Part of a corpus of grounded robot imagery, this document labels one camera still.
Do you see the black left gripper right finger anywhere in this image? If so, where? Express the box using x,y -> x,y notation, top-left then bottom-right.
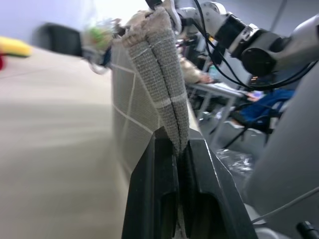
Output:
178,137 -> 259,239

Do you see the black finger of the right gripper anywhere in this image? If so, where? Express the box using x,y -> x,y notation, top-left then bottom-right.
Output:
145,0 -> 164,11

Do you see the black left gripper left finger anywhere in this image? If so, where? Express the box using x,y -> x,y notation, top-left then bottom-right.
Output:
121,126 -> 179,239

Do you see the grey plaid pouch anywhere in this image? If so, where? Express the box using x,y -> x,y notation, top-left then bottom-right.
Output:
110,5 -> 191,175

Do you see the green marker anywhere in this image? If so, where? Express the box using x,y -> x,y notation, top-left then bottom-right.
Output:
83,24 -> 113,44

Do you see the person in beige top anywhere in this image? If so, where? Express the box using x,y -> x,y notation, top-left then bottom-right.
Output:
178,56 -> 213,85

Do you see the silver robot torso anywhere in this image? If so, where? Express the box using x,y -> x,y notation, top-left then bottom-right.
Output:
243,14 -> 319,239

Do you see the person in blue clothes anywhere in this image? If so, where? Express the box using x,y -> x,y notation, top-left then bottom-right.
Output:
230,89 -> 296,134

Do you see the black chair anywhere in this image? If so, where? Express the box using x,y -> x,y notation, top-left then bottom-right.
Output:
39,22 -> 83,57

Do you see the grey background table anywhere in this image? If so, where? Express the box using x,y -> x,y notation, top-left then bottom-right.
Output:
187,81 -> 249,126

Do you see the black plug at torso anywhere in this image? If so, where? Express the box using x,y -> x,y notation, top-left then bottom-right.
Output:
296,220 -> 319,239

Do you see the yellow plush object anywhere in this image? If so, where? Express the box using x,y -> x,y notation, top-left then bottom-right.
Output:
0,35 -> 32,58

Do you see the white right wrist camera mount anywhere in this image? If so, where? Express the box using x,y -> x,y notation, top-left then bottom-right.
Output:
163,0 -> 187,35

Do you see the thin grey cable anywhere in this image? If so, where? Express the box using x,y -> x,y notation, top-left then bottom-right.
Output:
251,186 -> 319,225

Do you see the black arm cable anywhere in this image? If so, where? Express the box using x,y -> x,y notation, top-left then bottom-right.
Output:
193,0 -> 319,91

